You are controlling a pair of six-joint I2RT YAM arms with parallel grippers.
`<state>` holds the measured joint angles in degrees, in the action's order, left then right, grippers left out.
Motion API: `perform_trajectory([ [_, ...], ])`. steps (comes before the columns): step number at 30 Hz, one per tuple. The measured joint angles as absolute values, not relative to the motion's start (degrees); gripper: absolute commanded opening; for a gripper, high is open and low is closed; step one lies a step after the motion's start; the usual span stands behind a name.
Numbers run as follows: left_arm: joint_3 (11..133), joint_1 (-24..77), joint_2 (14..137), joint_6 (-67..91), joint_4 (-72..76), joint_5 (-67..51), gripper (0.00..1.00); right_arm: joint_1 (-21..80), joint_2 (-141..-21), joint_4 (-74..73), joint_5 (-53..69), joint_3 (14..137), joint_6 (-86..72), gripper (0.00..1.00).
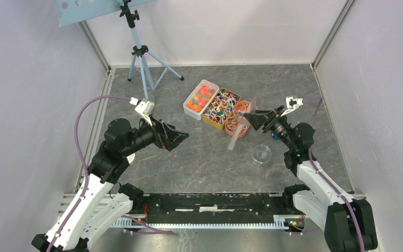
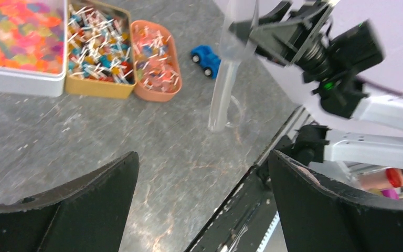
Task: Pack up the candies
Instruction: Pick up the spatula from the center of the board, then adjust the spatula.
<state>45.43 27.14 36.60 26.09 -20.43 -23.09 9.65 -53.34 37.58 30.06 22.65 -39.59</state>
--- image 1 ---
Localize white toothed cable duct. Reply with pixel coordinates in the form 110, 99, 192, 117
111, 215, 306, 231

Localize clear plastic scoop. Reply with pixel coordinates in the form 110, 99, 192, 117
225, 97, 256, 151

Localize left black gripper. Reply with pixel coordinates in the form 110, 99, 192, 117
122, 112, 189, 156

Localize white tin of gummies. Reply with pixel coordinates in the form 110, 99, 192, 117
183, 80, 220, 120

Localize yellow tin of lollipops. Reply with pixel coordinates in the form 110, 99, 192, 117
201, 88, 241, 130

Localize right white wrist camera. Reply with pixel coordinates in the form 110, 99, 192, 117
281, 97, 303, 116

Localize pink tin of lollipops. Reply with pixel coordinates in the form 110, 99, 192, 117
225, 97, 257, 139

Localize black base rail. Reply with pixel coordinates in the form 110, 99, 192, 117
128, 193, 301, 225

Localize light blue perforated plate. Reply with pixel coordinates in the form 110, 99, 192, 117
54, 0, 150, 27

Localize light blue tripod stand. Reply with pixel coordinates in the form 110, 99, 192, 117
116, 0, 185, 99

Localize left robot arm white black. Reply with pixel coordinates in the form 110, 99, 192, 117
31, 118, 189, 251

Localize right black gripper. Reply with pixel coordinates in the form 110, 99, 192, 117
243, 106, 295, 151

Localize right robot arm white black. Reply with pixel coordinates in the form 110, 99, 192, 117
244, 107, 378, 251

